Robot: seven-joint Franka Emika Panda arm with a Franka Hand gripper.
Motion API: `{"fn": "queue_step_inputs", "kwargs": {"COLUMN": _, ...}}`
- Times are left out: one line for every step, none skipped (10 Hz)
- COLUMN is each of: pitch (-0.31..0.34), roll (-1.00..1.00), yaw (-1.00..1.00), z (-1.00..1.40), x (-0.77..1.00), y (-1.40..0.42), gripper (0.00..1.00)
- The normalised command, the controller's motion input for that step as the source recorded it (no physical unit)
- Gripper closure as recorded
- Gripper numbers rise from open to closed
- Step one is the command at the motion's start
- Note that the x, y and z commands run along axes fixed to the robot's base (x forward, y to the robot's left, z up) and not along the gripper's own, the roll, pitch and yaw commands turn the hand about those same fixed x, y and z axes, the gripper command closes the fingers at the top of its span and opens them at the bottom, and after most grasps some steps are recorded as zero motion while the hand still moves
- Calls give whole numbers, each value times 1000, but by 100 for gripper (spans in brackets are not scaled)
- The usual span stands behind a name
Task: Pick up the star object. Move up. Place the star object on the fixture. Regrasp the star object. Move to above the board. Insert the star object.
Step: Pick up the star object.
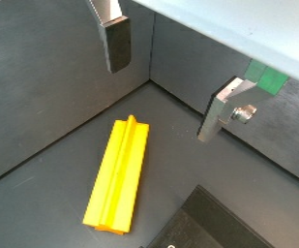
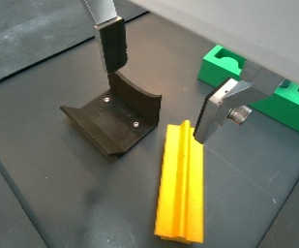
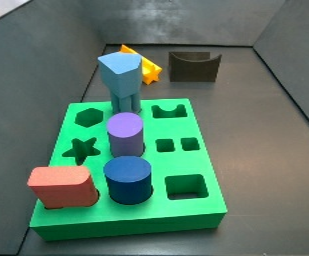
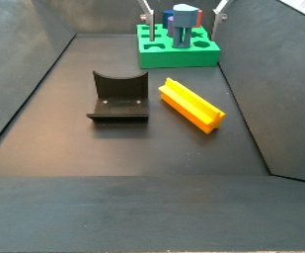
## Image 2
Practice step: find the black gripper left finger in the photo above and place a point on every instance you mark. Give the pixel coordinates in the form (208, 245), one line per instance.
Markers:
(110, 32)

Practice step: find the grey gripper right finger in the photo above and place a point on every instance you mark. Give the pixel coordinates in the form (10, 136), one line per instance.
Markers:
(226, 103)

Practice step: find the yellow star prism block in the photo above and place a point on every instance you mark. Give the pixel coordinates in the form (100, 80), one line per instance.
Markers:
(181, 198)

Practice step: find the green shape sorter base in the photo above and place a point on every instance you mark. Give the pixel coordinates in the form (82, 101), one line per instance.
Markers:
(222, 64)

